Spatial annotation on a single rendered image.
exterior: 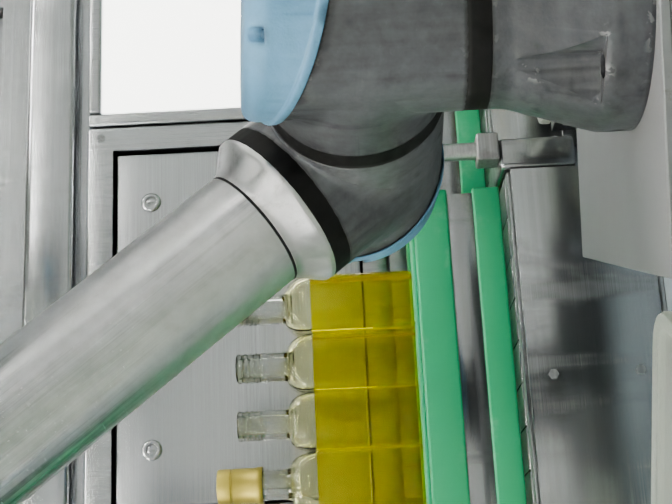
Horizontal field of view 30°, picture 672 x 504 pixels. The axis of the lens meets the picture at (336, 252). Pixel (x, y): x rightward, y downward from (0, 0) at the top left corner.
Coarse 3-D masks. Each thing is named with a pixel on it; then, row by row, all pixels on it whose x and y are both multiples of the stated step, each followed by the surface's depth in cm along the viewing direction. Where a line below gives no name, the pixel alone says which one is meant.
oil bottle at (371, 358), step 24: (312, 336) 123; (336, 336) 122; (360, 336) 122; (384, 336) 122; (408, 336) 122; (288, 360) 123; (312, 360) 122; (336, 360) 122; (360, 360) 122; (384, 360) 122; (408, 360) 122; (312, 384) 121; (336, 384) 121; (360, 384) 121; (384, 384) 121; (408, 384) 121
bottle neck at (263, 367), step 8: (240, 360) 124; (248, 360) 123; (256, 360) 123; (264, 360) 123; (272, 360) 123; (280, 360) 123; (240, 368) 123; (248, 368) 123; (256, 368) 123; (264, 368) 123; (272, 368) 123; (280, 368) 123; (240, 376) 123; (248, 376) 123; (256, 376) 123; (264, 376) 123; (272, 376) 123; (280, 376) 123
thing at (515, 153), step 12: (504, 144) 114; (516, 144) 114; (528, 144) 114; (540, 144) 114; (552, 144) 114; (564, 144) 114; (504, 156) 114; (516, 156) 114; (528, 156) 114; (540, 156) 114; (552, 156) 113; (564, 156) 113; (492, 168) 119; (504, 168) 114; (516, 168) 114; (492, 180) 119
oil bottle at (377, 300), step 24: (288, 288) 125; (312, 288) 124; (336, 288) 124; (360, 288) 124; (384, 288) 123; (408, 288) 123; (288, 312) 124; (312, 312) 123; (336, 312) 123; (360, 312) 123; (384, 312) 123; (408, 312) 123
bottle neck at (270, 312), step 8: (272, 296) 126; (280, 296) 125; (264, 304) 125; (272, 304) 125; (280, 304) 125; (256, 312) 125; (264, 312) 125; (272, 312) 125; (280, 312) 125; (248, 320) 125; (256, 320) 125; (264, 320) 125; (272, 320) 125; (280, 320) 125
